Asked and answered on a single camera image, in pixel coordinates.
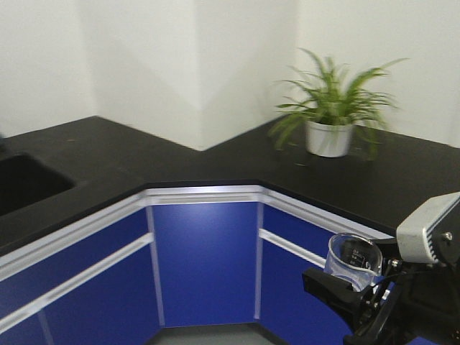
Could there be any blue right cabinet front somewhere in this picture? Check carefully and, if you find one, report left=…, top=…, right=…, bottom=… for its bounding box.
left=257, top=203, right=396, bottom=345

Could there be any blue left cabinet front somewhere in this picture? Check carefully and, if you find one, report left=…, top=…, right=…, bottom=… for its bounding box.
left=1, top=207, right=164, bottom=344

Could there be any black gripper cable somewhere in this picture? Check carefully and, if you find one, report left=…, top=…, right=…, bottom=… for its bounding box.
left=369, top=258, right=432, bottom=299

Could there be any blue corner cabinet panel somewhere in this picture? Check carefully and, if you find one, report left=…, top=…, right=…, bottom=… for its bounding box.
left=152, top=202, right=258, bottom=328

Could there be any clear glass beaker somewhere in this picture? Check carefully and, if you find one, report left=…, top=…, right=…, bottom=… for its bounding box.
left=323, top=233, right=382, bottom=291

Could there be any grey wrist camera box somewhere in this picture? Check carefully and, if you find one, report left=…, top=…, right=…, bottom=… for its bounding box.
left=396, top=192, right=459, bottom=265

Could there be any blue cabinet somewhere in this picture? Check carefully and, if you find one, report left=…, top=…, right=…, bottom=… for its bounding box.
left=1, top=207, right=164, bottom=344
left=257, top=203, right=396, bottom=345

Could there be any green potted spider plant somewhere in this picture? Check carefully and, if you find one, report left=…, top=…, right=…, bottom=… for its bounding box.
left=269, top=49, right=403, bottom=160

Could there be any black lab sink basin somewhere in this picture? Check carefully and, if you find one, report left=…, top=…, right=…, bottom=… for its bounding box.
left=1, top=154, right=75, bottom=216

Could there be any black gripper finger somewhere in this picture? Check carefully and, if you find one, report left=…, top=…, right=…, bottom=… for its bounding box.
left=302, top=268, right=367, bottom=332
left=373, top=239, right=399, bottom=261

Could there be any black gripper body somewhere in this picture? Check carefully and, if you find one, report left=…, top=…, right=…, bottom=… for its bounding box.
left=343, top=265, right=459, bottom=344

